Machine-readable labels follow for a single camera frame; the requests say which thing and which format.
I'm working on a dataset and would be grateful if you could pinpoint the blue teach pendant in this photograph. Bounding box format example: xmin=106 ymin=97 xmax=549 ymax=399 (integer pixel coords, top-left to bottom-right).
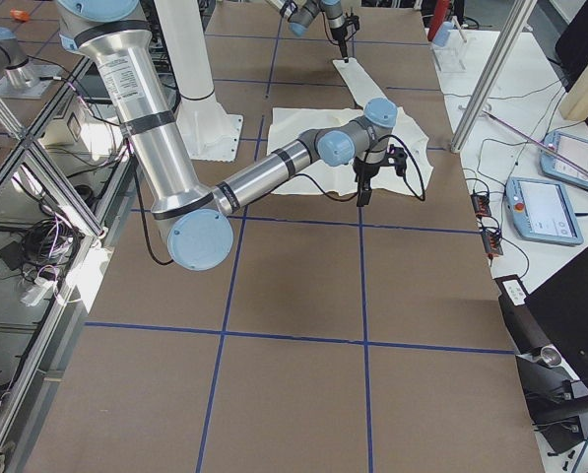
xmin=540 ymin=131 xmax=588 ymax=190
xmin=505 ymin=177 xmax=584 ymax=246

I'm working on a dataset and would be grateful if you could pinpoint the aluminium frame post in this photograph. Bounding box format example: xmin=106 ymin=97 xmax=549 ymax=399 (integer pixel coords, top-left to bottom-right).
xmin=450 ymin=0 xmax=537 ymax=153

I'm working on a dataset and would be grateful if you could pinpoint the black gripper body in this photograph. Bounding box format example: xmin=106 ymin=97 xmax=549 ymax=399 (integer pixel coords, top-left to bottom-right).
xmin=353 ymin=152 xmax=388 ymax=186
xmin=330 ymin=25 xmax=347 ymax=45

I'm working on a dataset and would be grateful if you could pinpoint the red cylinder bottle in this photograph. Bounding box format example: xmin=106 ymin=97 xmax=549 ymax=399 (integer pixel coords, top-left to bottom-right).
xmin=427 ymin=0 xmax=450 ymax=42

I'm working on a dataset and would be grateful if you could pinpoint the white long-sleeve printed shirt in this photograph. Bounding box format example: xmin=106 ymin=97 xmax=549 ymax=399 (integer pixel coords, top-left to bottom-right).
xmin=266 ymin=57 xmax=435 ymax=199

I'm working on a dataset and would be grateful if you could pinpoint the far blue teach pendant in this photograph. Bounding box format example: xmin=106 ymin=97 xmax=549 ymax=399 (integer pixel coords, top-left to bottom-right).
xmin=540 ymin=131 xmax=588 ymax=190

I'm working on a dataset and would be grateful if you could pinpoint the cable bundle under frame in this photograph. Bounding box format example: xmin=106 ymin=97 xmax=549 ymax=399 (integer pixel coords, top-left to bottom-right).
xmin=0 ymin=216 xmax=86 ymax=306

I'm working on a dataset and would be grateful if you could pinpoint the clear acrylic rack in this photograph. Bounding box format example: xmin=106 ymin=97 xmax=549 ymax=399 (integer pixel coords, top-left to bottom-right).
xmin=431 ymin=21 xmax=469 ymax=73

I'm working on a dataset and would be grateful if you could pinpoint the black power adapter box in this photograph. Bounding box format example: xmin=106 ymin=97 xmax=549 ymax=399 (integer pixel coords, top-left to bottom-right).
xmin=494 ymin=275 xmax=537 ymax=354

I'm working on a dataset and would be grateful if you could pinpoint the small relay circuit board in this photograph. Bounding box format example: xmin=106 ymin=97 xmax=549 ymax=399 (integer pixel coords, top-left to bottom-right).
xmin=470 ymin=192 xmax=491 ymax=218

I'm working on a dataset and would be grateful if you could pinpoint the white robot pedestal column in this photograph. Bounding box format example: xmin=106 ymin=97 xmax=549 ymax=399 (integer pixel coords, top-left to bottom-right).
xmin=155 ymin=0 xmax=243 ymax=163

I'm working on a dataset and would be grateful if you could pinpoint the silver reacher grabber tool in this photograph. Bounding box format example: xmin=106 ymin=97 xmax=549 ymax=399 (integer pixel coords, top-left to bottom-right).
xmin=480 ymin=108 xmax=588 ymax=191

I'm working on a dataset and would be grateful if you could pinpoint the light blue cup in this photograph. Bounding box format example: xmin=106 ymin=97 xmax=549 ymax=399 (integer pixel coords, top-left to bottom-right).
xmin=431 ymin=21 xmax=454 ymax=48

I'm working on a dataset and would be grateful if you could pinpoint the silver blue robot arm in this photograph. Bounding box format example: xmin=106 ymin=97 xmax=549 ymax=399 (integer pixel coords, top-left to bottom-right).
xmin=266 ymin=0 xmax=349 ymax=63
xmin=57 ymin=1 xmax=398 ymax=271

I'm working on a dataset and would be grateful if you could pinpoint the third small robot arm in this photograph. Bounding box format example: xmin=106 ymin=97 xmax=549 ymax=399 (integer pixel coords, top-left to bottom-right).
xmin=0 ymin=27 xmax=62 ymax=100

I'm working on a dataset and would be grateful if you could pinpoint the near blue teach pendant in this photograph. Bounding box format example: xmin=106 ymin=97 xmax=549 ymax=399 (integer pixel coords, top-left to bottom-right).
xmin=505 ymin=177 xmax=584 ymax=246

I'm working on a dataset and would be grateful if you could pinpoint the aluminium side frame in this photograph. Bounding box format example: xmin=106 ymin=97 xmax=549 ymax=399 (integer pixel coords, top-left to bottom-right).
xmin=0 ymin=52 xmax=132 ymax=472

